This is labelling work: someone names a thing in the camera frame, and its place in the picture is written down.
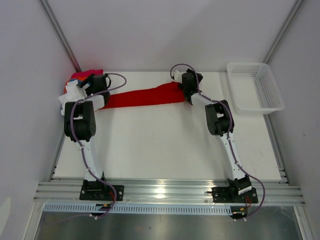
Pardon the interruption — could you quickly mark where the red t shirt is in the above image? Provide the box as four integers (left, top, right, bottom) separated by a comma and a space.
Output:
103, 81, 185, 109

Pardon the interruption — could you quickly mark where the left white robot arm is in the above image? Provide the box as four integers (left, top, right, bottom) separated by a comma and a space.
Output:
59, 69, 114, 201

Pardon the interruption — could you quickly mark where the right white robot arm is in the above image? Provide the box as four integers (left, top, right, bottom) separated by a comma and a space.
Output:
172, 69, 253, 203

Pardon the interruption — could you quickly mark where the pink t shirt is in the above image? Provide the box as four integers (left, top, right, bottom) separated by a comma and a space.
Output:
70, 69, 104, 81

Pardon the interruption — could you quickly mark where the white t shirt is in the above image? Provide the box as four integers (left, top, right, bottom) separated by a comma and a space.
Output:
58, 88, 87, 116

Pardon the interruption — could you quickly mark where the orange t shirt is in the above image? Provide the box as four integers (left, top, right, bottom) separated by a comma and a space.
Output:
64, 77, 85, 93

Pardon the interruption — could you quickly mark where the white plastic basket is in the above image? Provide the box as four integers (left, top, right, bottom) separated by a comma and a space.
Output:
226, 62, 285, 115

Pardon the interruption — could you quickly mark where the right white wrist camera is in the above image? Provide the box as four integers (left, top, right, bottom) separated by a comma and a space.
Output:
172, 69, 185, 83

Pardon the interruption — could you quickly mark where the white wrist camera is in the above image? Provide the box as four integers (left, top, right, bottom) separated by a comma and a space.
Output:
172, 69, 185, 83
77, 80, 91, 94

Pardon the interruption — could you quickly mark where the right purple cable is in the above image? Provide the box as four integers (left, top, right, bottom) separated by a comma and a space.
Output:
169, 62, 266, 222

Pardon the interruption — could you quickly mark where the purple cable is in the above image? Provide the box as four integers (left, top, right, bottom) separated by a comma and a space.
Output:
169, 62, 266, 222
69, 72, 128, 220

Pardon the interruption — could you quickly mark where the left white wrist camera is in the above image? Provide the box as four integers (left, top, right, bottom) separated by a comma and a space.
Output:
77, 80, 91, 94

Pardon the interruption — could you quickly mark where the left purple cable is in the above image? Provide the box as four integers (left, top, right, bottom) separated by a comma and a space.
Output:
69, 72, 128, 220

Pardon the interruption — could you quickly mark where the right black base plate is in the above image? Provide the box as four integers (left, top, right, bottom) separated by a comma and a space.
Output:
207, 187, 259, 204

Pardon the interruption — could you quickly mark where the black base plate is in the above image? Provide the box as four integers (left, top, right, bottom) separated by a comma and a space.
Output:
79, 185, 125, 202
207, 187, 259, 204

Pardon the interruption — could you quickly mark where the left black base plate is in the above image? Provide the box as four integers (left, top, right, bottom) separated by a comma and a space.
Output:
79, 185, 125, 202

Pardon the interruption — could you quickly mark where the aluminium mounting rail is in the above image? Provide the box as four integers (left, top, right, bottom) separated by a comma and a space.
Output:
33, 178, 306, 206

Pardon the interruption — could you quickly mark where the white slotted cable duct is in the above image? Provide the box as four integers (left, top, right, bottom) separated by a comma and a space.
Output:
43, 202, 232, 216

